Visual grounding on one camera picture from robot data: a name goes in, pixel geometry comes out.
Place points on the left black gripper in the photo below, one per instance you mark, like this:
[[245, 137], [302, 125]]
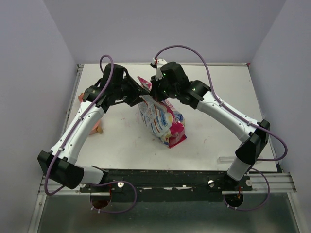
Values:
[[136, 91]]

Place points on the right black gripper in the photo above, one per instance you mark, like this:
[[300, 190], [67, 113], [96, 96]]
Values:
[[155, 94]]

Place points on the pet food bag pink white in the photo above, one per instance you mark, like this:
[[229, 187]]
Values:
[[162, 120]]

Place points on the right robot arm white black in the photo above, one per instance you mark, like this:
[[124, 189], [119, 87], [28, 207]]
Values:
[[170, 81]]

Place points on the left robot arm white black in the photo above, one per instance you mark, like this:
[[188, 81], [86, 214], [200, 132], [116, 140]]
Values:
[[59, 163]]

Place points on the pink cat-shaped pet bowl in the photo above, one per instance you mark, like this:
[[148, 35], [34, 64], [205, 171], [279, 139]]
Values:
[[98, 126]]

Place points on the clear plastic scoop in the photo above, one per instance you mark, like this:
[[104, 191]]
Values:
[[226, 159]]

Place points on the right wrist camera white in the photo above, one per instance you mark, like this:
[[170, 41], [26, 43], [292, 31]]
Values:
[[157, 64]]

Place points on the black mounting base rail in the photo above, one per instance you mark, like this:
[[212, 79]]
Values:
[[127, 185]]

